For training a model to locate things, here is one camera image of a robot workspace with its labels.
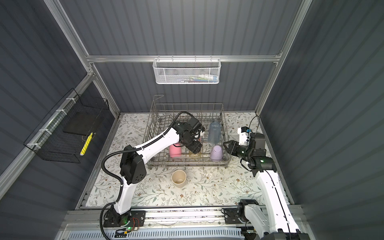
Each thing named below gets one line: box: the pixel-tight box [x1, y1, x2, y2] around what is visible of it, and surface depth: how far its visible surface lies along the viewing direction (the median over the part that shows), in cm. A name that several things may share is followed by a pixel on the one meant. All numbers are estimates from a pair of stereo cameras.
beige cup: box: [171, 169, 187, 188], surface depth 86 cm
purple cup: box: [210, 145, 224, 162], surface depth 85 cm
